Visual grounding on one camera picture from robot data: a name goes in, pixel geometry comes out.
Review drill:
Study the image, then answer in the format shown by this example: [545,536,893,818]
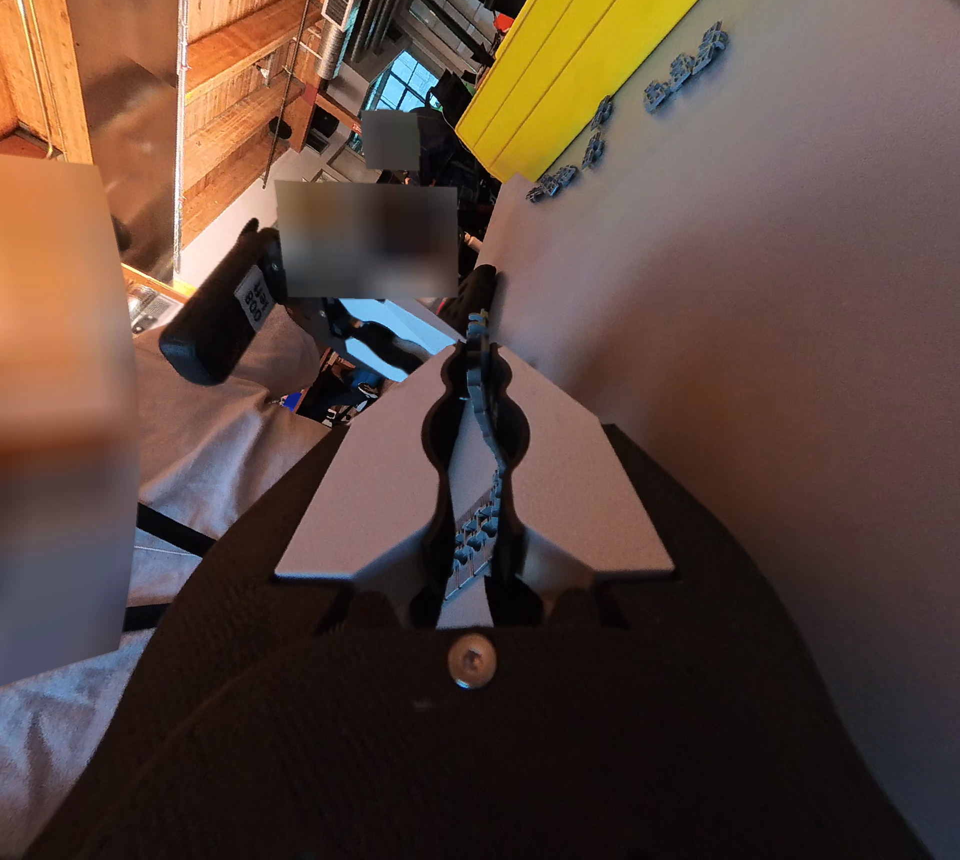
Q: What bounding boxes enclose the grey toy track chain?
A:
[442,309,520,605]

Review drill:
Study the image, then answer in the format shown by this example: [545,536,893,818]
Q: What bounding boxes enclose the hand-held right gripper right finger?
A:
[491,343,678,627]

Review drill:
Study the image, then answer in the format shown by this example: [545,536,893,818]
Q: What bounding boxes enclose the yellow plastic bin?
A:
[456,0,789,185]

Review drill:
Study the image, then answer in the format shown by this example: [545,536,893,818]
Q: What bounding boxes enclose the black harness strap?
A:
[122,604,185,632]
[136,502,219,555]

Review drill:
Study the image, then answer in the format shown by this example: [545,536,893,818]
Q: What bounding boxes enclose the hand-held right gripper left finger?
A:
[276,346,462,627]

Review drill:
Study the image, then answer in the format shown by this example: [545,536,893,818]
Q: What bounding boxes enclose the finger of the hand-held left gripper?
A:
[341,339,423,383]
[337,298,465,345]

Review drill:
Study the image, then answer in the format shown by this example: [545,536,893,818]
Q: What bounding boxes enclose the small bright window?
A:
[363,49,445,119]

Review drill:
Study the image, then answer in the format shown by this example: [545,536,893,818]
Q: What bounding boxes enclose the scattered loose track links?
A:
[525,20,732,205]

